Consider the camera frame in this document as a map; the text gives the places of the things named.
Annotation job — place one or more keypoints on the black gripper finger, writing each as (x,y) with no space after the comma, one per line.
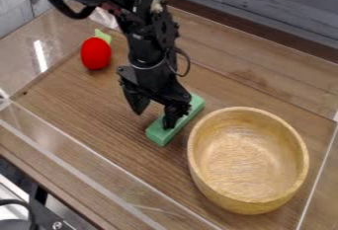
(174,114)
(136,98)

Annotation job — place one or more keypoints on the clear acrylic tray wall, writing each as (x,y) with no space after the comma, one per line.
(80,143)

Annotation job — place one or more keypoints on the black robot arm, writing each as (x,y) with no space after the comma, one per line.
(146,24)

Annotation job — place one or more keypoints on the black device with cable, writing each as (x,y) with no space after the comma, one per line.
(39,218)

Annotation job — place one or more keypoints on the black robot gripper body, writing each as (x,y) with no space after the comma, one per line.
(158,78)

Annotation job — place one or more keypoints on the clear acrylic corner bracket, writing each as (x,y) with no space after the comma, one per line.
(103,19)

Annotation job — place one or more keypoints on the light wooden bowl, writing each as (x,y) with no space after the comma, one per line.
(247,160)

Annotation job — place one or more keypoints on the red ball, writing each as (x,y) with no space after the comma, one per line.
(95,54)

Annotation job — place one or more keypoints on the small green wedge block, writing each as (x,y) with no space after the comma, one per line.
(103,36)

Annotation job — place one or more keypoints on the green rectangular block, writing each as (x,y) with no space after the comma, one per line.
(160,135)

